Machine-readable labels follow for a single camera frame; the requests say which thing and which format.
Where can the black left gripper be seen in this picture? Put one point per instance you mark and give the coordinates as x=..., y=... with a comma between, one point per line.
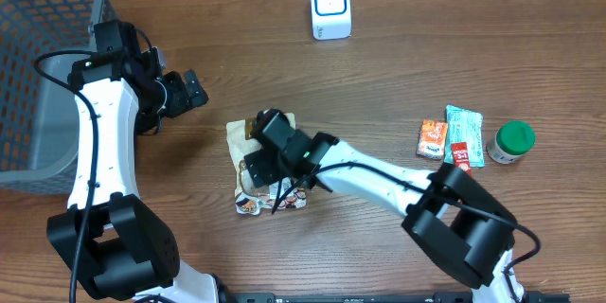
x=187, y=93

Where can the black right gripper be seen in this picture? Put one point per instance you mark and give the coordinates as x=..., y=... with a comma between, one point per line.
x=258, y=167

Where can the beige snack pouch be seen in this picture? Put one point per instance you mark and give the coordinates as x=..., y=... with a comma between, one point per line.
x=248, y=198

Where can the orange small packet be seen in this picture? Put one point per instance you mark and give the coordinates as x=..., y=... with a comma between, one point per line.
x=432, y=139

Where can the red candy bar wrapper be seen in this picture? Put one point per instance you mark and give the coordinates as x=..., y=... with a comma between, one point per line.
x=461, y=157

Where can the teal tissue packet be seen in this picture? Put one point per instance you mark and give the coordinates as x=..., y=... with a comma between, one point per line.
x=464, y=126

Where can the green lid jar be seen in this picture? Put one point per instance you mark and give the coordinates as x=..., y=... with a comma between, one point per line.
x=512, y=141

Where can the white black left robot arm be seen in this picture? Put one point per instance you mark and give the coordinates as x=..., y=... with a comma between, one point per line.
x=113, y=244

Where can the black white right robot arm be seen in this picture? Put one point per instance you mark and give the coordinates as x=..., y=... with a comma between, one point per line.
x=460, y=227

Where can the white barcode scanner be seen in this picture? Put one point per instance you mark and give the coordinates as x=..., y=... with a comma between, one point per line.
x=331, y=19

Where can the grey plastic mesh basket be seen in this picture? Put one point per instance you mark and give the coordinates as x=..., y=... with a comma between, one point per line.
x=39, y=119

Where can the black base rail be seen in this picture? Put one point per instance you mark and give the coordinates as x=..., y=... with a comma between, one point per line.
x=438, y=297

